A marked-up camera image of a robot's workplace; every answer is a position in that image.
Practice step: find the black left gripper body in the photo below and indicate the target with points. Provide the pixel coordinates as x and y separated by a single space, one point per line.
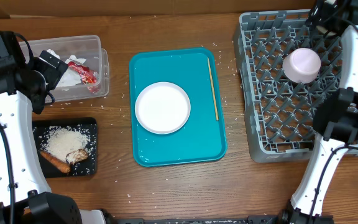
51 74

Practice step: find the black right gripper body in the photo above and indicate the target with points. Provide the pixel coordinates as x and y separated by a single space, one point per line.
327 11

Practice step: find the white napkin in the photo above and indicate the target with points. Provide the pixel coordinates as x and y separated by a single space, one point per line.
52 52
71 77

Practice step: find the red snack wrapper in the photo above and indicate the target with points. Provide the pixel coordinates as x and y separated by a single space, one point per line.
87 75

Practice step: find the small white bowl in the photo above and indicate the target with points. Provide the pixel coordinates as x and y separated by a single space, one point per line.
302 65

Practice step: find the brown food chunk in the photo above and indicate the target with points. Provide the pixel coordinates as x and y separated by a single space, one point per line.
76 156

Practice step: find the orange carrot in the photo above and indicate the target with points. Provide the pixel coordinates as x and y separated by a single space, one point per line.
60 165

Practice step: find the large white plate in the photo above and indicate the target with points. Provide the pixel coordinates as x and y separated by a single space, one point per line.
162 108

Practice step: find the wooden chopstick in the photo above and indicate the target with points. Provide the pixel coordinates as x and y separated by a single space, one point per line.
212 89

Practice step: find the pale green bowl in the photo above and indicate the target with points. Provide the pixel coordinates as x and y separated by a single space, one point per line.
325 32

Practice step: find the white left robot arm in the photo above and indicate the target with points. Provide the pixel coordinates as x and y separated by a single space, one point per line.
25 196

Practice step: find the grey dishwasher rack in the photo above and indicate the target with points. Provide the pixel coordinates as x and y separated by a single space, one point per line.
279 113

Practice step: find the clear plastic bin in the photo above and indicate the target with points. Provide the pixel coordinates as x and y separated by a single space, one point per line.
85 46

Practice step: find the white rice pile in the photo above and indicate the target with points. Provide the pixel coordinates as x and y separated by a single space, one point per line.
61 141

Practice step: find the black tray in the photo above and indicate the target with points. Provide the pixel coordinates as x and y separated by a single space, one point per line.
87 126

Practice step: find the teal plastic tray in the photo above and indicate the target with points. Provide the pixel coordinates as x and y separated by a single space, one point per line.
202 138

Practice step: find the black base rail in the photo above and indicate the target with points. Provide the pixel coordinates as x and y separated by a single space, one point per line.
255 219

